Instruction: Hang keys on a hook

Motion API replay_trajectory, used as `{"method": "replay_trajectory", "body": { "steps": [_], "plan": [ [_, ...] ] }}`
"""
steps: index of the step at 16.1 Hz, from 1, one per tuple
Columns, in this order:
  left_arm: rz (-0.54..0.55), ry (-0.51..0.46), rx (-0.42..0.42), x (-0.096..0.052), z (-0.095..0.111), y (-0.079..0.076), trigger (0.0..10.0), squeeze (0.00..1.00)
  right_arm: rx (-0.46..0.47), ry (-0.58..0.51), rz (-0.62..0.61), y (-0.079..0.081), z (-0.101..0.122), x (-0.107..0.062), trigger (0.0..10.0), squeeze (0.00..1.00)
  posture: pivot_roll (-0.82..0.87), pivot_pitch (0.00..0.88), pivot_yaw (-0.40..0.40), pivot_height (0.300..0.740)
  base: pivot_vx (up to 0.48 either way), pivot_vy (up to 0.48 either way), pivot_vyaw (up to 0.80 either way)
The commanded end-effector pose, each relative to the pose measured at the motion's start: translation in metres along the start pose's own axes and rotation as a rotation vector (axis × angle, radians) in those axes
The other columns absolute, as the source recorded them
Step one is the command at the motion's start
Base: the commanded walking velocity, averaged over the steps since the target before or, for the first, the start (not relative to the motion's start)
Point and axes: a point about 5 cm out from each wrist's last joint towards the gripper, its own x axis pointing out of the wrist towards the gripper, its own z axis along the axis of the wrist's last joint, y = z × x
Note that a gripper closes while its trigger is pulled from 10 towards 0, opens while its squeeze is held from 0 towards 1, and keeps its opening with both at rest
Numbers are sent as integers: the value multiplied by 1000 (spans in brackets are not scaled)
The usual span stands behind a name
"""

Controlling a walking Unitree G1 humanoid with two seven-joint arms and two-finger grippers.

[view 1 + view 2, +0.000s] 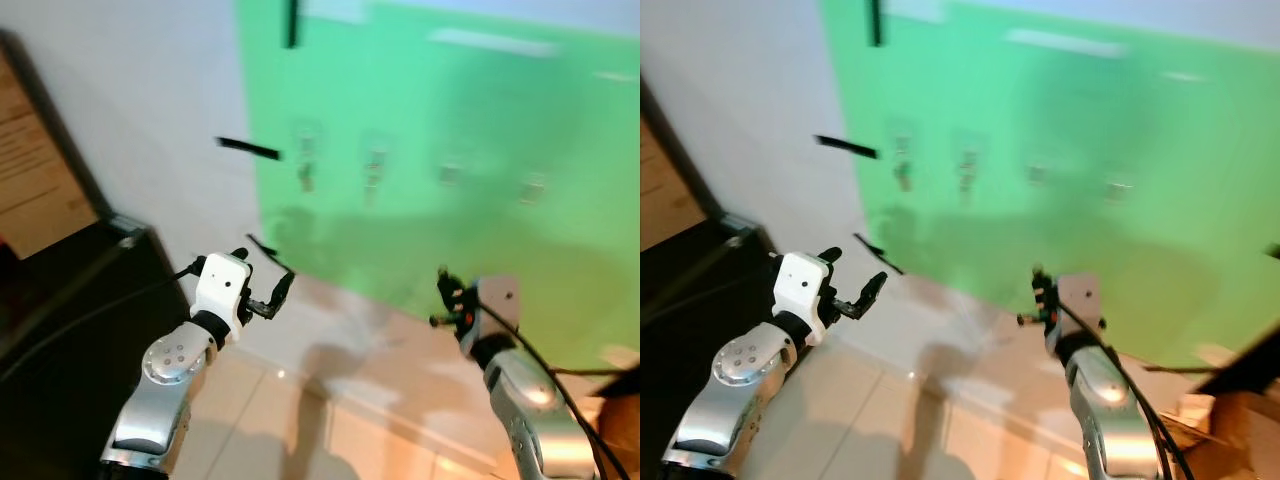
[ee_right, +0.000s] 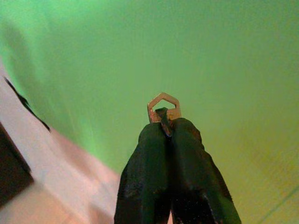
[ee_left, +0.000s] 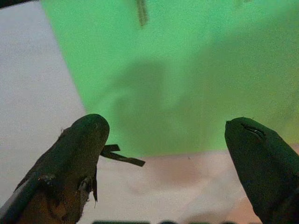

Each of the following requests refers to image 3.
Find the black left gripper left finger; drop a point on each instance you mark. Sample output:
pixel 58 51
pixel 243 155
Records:
pixel 70 158

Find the green cloth mat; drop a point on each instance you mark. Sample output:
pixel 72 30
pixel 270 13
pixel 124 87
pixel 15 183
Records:
pixel 177 77

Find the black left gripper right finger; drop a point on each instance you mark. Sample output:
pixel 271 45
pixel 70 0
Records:
pixel 261 168

